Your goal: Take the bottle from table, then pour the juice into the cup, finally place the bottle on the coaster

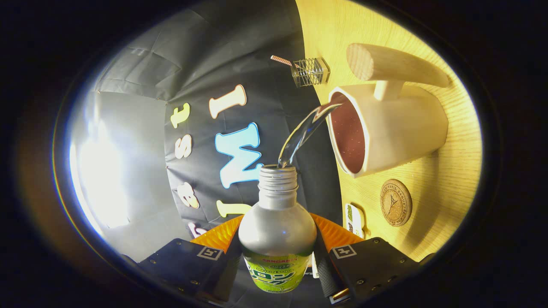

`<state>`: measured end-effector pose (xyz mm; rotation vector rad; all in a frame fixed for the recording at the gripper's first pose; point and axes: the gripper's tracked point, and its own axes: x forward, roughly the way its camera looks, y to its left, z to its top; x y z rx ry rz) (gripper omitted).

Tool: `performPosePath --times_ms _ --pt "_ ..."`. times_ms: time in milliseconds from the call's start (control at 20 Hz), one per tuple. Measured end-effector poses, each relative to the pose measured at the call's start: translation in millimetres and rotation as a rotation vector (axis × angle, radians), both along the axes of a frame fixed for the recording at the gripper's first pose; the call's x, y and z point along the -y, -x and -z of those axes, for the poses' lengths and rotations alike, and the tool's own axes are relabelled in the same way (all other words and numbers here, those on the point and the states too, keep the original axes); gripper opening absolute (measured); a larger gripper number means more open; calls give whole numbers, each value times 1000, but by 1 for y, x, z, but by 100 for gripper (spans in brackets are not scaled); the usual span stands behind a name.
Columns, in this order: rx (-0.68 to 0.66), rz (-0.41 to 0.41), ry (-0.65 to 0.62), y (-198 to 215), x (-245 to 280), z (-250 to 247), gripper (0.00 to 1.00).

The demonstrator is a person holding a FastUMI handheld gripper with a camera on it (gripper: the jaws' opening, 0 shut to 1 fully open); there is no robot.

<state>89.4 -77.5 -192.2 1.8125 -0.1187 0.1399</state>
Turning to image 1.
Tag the white divided tray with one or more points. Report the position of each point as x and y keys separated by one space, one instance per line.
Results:
x=355 y=222

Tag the wooden table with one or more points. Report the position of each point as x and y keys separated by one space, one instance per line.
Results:
x=445 y=184

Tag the round cork coaster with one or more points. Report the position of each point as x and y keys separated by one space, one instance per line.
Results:
x=396 y=203

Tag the silver bottle with green label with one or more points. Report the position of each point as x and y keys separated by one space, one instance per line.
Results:
x=276 y=231

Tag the striped straw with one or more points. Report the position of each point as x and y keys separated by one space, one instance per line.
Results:
x=280 y=59

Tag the clear juice stream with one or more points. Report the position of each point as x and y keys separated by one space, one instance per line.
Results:
x=302 y=132

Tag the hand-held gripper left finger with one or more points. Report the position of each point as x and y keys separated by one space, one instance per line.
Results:
x=184 y=265

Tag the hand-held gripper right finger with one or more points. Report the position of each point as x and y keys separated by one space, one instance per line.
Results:
x=372 y=265

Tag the black backdrop cloth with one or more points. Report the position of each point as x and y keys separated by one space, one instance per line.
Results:
x=205 y=64

